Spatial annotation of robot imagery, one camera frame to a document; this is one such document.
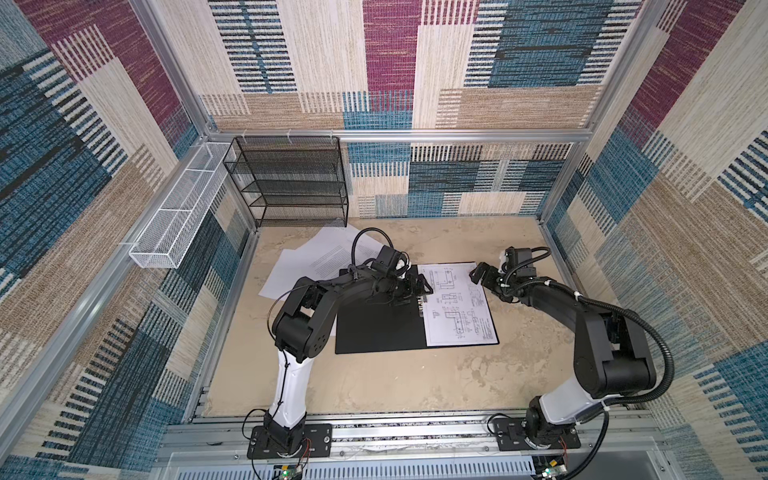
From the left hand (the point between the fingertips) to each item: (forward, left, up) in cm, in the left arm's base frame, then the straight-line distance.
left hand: (423, 296), depth 95 cm
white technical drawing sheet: (-4, -10, -3) cm, 11 cm away
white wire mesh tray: (0, +63, +29) cm, 69 cm away
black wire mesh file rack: (+40, +45, +14) cm, 62 cm away
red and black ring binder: (-8, +18, -3) cm, 20 cm away
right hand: (+3, -18, +3) cm, 19 cm away
